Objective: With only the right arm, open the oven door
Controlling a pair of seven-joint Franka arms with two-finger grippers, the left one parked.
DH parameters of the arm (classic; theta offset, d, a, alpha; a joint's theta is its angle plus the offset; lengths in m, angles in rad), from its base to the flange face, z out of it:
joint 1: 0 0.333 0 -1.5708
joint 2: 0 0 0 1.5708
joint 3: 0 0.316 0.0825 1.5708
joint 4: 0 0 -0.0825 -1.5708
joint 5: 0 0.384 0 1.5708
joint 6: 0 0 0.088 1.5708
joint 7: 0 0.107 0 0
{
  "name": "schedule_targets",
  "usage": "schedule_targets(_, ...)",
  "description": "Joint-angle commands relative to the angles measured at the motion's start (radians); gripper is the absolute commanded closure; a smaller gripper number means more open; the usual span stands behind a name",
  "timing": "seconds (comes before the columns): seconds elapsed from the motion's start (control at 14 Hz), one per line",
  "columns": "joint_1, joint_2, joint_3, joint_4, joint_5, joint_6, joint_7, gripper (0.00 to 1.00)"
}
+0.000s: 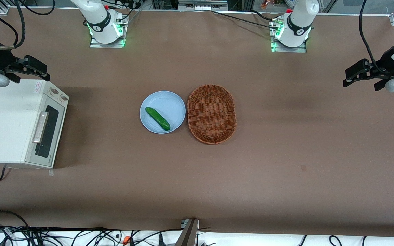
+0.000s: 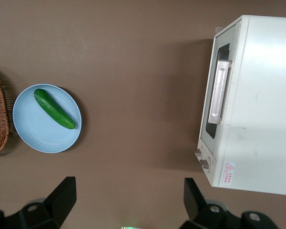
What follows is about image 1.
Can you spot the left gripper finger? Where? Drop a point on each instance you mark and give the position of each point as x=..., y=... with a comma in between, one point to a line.
x=357, y=70
x=379, y=83

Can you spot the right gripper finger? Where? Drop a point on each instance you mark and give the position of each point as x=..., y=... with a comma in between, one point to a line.
x=36, y=66
x=13, y=76

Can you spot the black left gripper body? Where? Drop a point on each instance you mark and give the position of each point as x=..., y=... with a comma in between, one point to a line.
x=385, y=63

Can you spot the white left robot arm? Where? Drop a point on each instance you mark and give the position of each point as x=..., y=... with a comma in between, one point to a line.
x=298, y=24

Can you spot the red printed oven sticker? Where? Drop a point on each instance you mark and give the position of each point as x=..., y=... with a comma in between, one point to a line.
x=37, y=86

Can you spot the round oven knob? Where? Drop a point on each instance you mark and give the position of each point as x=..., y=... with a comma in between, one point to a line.
x=54, y=91
x=63, y=98

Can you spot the white toaster oven body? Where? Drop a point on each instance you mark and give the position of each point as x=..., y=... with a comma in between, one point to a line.
x=9, y=112

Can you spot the green cucumber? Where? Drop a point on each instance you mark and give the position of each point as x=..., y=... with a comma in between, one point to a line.
x=157, y=118

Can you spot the light blue plate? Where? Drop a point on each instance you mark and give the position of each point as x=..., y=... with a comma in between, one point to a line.
x=169, y=106

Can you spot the brown wicker basket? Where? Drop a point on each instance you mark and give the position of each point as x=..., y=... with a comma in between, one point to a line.
x=211, y=114

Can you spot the grey power strip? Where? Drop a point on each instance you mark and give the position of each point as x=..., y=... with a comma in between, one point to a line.
x=202, y=7

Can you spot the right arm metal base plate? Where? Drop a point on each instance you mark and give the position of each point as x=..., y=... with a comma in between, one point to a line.
x=96, y=44

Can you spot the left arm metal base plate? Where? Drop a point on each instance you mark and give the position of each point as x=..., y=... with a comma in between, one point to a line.
x=287, y=49

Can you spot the grey camera stand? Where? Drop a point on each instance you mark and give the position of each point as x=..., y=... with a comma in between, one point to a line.
x=188, y=234

